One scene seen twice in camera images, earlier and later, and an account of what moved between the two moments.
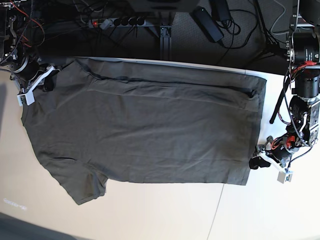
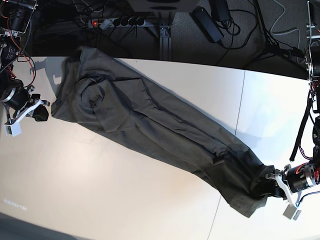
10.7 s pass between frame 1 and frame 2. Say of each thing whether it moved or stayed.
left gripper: moved
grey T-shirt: moved
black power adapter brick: stayed
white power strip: stayed
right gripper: moved
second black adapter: stayed
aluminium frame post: stayed
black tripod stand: stayed
